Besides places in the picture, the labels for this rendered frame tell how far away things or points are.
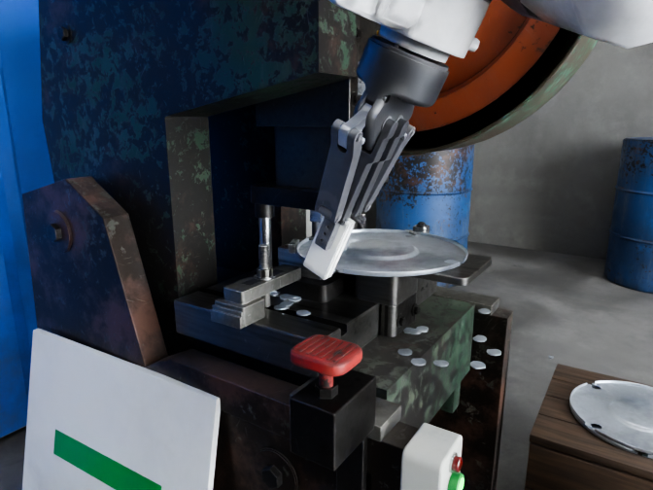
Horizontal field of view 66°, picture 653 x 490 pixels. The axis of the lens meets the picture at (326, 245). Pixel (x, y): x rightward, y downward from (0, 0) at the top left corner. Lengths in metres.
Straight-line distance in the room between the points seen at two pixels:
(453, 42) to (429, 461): 0.44
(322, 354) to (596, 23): 0.38
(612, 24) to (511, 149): 3.78
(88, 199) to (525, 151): 3.56
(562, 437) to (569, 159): 3.06
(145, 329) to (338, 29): 0.58
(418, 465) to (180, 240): 0.53
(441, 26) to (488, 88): 0.71
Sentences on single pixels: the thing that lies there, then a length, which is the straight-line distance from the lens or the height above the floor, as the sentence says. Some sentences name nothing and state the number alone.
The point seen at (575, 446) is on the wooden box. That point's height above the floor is 0.35.
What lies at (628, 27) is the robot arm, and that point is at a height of 1.06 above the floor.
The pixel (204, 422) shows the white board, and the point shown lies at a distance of 0.85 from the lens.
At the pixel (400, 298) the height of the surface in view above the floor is 0.71.
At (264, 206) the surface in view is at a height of 0.86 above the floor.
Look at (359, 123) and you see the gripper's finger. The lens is 0.43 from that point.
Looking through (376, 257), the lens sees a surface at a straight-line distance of 0.81.
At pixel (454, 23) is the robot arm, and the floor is 1.07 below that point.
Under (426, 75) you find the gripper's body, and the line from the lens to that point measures 0.43.
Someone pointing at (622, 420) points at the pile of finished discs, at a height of 0.36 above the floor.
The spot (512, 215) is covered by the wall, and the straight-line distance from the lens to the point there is 4.22.
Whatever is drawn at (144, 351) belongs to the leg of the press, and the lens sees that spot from 0.94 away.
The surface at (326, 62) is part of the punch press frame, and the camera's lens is 0.69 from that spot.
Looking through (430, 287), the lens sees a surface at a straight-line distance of 1.06.
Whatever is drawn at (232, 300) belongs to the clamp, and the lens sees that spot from 0.77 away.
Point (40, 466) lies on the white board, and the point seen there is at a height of 0.33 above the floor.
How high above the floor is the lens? 1.00
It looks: 14 degrees down
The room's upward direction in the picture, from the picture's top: straight up
